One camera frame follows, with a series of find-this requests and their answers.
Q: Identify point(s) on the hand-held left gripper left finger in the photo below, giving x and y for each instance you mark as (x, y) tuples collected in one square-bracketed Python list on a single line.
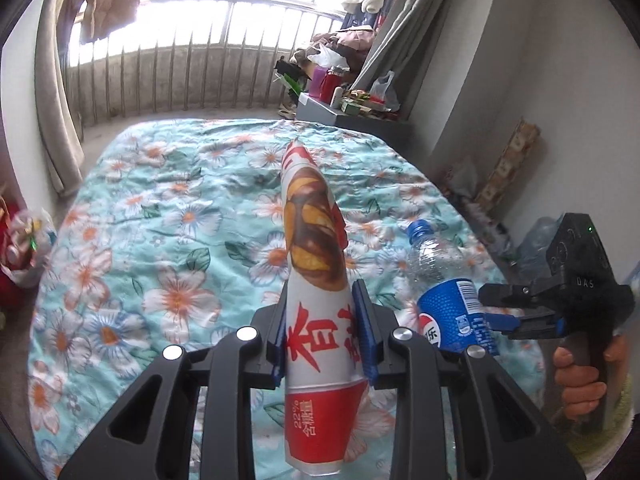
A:
[(276, 355)]

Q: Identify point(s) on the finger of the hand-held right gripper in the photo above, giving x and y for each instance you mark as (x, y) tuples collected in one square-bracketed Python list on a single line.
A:
[(520, 292), (525, 327)]

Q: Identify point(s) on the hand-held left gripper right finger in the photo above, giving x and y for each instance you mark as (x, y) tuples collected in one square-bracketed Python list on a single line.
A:
[(367, 340)]

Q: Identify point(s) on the blue label plastic bottle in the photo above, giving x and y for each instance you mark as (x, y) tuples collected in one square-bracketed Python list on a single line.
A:
[(445, 310)]

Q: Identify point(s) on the bread picture snack wrapper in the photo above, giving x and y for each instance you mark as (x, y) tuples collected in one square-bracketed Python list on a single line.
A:
[(315, 260)]

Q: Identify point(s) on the person's right hand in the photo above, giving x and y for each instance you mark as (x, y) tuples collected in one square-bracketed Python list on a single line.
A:
[(582, 395)]

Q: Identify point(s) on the large clear water jug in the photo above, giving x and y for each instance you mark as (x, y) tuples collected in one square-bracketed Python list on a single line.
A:
[(535, 245)]

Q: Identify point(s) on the printed cardboard board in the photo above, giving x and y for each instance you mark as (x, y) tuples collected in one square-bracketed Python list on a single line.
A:
[(507, 165)]

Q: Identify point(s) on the floral turquoise blanket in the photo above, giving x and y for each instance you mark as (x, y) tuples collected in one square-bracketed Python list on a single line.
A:
[(150, 240)]

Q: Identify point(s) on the grey cabinet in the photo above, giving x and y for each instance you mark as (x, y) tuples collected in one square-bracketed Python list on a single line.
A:
[(370, 125)]

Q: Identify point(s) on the white plastic bag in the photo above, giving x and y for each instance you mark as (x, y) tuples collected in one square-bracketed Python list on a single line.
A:
[(325, 55), (384, 90)]

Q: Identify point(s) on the red thermos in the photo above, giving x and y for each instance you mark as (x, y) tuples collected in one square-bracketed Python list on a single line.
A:
[(328, 85)]

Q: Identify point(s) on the plastic bag of scraps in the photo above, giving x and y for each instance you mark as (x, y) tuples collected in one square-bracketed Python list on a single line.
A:
[(30, 245)]

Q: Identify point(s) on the metal balcony railing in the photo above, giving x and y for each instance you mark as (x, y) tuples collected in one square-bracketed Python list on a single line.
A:
[(200, 70)]

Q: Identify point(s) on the pile of clothes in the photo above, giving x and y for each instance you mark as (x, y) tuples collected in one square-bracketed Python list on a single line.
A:
[(340, 40)]

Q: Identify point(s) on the beige curtain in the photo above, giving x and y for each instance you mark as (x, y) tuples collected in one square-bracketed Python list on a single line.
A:
[(55, 110)]

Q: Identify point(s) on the beige quilted jacket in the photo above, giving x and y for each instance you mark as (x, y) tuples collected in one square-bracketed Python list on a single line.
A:
[(105, 0)]

